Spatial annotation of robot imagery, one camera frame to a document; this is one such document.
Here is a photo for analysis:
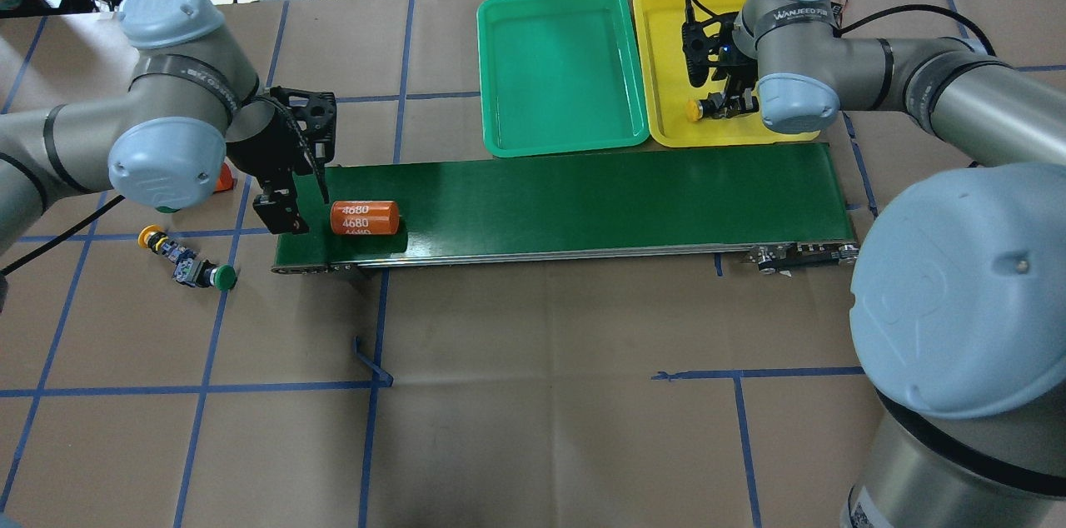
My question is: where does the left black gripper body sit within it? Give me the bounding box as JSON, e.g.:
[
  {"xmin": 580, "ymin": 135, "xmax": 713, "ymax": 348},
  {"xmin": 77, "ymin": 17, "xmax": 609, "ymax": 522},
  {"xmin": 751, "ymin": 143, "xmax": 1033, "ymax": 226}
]
[{"xmin": 226, "ymin": 87, "xmax": 336, "ymax": 235}]

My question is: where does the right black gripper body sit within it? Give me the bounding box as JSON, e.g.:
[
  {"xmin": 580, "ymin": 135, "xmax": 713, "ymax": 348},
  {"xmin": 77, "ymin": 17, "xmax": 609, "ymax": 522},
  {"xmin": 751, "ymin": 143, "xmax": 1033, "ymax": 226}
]
[{"xmin": 681, "ymin": 0, "xmax": 760, "ymax": 118}]

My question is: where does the orange cylinder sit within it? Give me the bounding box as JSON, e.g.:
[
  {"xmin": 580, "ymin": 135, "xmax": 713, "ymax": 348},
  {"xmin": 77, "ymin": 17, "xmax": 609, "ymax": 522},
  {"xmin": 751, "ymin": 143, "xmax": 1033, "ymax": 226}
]
[
  {"xmin": 330, "ymin": 199, "xmax": 401, "ymax": 236},
  {"xmin": 212, "ymin": 163, "xmax": 235, "ymax": 194}
]

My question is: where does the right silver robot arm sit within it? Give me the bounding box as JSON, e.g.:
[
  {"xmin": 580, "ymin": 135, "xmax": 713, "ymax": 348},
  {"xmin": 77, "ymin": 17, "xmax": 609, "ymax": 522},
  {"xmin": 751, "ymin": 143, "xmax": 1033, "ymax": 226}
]
[{"xmin": 682, "ymin": 0, "xmax": 1065, "ymax": 527}]

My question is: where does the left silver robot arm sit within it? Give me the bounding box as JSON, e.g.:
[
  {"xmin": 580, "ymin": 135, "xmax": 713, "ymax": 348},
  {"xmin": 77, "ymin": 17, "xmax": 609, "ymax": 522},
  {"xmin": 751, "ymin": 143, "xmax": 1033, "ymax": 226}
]
[{"xmin": 1, "ymin": 0, "xmax": 336, "ymax": 250}]

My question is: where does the yellow plastic tray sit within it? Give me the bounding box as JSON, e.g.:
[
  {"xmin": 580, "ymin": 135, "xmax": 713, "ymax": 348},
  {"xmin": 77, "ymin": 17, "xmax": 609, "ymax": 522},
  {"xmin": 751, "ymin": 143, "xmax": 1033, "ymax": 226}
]
[{"xmin": 633, "ymin": 0, "xmax": 821, "ymax": 149}]

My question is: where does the green plastic tray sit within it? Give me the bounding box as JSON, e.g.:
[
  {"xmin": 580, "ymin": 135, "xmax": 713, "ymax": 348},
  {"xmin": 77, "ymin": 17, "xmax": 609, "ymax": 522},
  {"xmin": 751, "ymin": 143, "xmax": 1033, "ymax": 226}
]
[{"xmin": 477, "ymin": 0, "xmax": 650, "ymax": 157}]

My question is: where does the green push button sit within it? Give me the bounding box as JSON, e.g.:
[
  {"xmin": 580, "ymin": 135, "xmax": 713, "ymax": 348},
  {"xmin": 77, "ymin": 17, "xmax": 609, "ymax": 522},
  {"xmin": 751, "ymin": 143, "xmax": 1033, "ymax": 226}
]
[{"xmin": 172, "ymin": 258, "xmax": 237, "ymax": 292}]

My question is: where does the green conveyor belt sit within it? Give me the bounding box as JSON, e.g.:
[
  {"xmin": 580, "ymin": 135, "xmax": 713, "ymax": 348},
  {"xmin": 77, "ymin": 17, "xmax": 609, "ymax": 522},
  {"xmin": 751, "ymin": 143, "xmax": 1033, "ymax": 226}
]
[{"xmin": 271, "ymin": 143, "xmax": 856, "ymax": 274}]

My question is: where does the yellow push button spare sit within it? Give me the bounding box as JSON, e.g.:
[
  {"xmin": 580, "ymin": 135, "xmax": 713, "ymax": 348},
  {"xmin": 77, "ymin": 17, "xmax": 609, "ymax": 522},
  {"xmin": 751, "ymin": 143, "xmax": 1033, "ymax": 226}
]
[{"xmin": 138, "ymin": 224, "xmax": 187, "ymax": 265}]

